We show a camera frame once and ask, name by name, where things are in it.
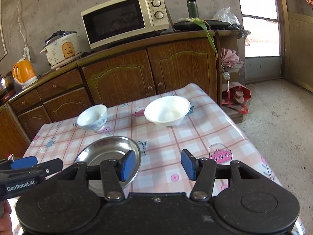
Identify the cream microwave oven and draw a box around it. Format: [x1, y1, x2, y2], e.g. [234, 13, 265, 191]
[81, 0, 169, 49]

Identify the white rice cooker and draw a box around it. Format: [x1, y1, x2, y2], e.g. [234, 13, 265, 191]
[40, 30, 82, 70]

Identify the white ceramic bowl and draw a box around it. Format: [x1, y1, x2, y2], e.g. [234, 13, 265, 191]
[144, 96, 191, 127]

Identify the brown wooden cabinet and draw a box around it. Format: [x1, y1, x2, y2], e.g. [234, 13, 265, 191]
[1, 31, 221, 158]

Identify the green thermos bottle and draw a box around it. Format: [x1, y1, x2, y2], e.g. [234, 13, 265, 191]
[187, 0, 199, 18]

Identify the blue floral ceramic bowl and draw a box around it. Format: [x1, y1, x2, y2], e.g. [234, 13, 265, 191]
[76, 105, 108, 132]

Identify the orange electric kettle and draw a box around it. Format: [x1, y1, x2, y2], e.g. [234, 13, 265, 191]
[12, 58, 38, 89]

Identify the pink plaid tablecloth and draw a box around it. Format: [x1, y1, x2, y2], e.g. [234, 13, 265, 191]
[15, 84, 303, 234]

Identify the left hand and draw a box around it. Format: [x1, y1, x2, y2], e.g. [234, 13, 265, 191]
[0, 201, 13, 235]

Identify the red shopping bag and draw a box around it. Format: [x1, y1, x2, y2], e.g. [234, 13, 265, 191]
[222, 82, 251, 115]

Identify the pink folded umbrella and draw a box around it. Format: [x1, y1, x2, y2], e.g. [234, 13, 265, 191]
[221, 48, 243, 69]

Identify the steel pot with lid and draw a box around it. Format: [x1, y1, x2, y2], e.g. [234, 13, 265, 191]
[0, 71, 15, 95]

